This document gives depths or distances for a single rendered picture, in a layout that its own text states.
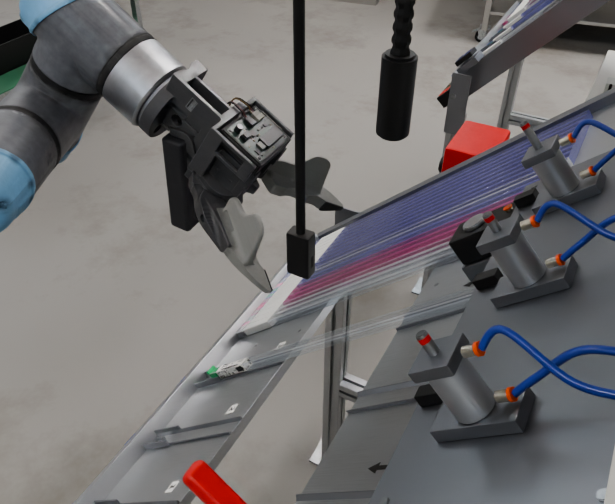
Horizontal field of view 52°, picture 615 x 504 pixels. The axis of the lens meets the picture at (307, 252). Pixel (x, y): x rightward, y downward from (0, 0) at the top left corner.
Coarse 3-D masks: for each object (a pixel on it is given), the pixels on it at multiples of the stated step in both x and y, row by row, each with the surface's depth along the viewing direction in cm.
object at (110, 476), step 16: (272, 288) 101; (256, 304) 98; (240, 320) 95; (224, 336) 93; (208, 352) 90; (224, 352) 92; (192, 368) 89; (208, 368) 89; (192, 384) 87; (176, 400) 84; (160, 416) 82; (144, 432) 80; (128, 448) 78; (144, 448) 79; (112, 464) 76; (128, 464) 78; (96, 480) 75; (112, 480) 76; (80, 496) 74; (96, 496) 74
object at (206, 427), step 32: (320, 320) 80; (256, 352) 84; (224, 384) 81; (256, 384) 74; (192, 416) 79; (224, 416) 72; (160, 448) 77; (192, 448) 70; (224, 448) 65; (128, 480) 74; (160, 480) 68
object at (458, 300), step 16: (416, 304) 60; (432, 304) 58; (448, 304) 57; (464, 304) 56; (368, 320) 65; (384, 320) 62; (400, 320) 61; (416, 320) 60; (320, 336) 70; (336, 336) 67; (352, 336) 66; (272, 352) 76; (288, 352) 73; (304, 352) 71
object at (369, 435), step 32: (576, 160) 68; (448, 288) 62; (448, 320) 56; (416, 352) 55; (384, 384) 54; (416, 384) 50; (352, 416) 53; (384, 416) 49; (352, 448) 49; (384, 448) 46; (320, 480) 48; (352, 480) 45
